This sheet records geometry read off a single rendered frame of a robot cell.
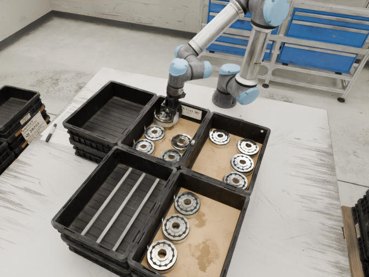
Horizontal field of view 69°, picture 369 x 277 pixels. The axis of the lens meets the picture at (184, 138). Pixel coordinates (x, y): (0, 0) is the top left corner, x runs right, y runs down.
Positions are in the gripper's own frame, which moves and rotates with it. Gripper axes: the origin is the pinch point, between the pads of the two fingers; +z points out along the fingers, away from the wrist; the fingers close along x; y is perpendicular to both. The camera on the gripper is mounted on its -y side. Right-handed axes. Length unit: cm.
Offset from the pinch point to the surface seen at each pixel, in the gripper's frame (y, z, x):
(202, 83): -160, 90, -22
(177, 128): 1.3, 3.0, 4.9
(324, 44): -188, 14, 77
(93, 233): 65, 4, 0
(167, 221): 50, -2, 23
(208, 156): 12.0, 0.0, 26.0
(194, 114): -7.1, -3.4, 9.7
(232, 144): -0.3, -1.2, 33.8
